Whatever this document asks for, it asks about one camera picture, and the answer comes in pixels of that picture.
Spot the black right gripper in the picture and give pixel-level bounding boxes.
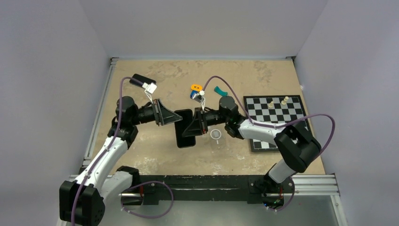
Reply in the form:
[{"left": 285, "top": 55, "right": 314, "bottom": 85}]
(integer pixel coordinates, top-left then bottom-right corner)
[{"left": 183, "top": 107, "right": 229, "bottom": 138}]

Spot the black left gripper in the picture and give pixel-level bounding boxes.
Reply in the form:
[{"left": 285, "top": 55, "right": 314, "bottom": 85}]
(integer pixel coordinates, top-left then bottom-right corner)
[{"left": 130, "top": 98, "right": 182, "bottom": 126}]

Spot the black phone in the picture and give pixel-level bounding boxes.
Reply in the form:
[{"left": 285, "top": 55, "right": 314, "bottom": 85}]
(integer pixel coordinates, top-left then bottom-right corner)
[{"left": 174, "top": 109, "right": 196, "bottom": 148}]

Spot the blue phone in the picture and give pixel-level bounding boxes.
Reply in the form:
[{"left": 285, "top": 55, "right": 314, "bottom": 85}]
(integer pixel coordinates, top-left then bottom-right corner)
[{"left": 129, "top": 73, "right": 157, "bottom": 87}]

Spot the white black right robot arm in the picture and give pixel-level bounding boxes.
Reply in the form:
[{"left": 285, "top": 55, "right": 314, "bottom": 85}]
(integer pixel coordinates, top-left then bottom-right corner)
[{"left": 182, "top": 96, "right": 322, "bottom": 194}]

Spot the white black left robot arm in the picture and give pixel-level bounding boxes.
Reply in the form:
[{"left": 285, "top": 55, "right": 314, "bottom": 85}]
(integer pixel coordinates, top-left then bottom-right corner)
[{"left": 59, "top": 96, "right": 183, "bottom": 226}]

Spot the blue toy block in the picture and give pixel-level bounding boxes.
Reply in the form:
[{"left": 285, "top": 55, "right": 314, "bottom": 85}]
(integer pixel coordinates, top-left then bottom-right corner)
[{"left": 190, "top": 90, "right": 198, "bottom": 99}]

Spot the teal curved toy block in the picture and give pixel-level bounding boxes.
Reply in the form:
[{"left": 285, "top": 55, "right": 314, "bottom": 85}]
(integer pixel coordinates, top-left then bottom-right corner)
[{"left": 214, "top": 86, "right": 228, "bottom": 97}]

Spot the black front mounting bar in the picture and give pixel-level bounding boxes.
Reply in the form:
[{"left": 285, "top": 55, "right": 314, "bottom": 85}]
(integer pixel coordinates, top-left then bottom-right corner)
[{"left": 123, "top": 175, "right": 295, "bottom": 208}]

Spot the black white chessboard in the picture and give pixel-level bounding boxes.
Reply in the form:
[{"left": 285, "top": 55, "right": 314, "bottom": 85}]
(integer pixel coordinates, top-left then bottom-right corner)
[{"left": 242, "top": 95, "right": 317, "bottom": 153}]

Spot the white chess piece tall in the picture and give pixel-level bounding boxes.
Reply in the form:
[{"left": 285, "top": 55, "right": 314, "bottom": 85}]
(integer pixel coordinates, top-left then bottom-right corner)
[{"left": 280, "top": 96, "right": 289, "bottom": 105}]

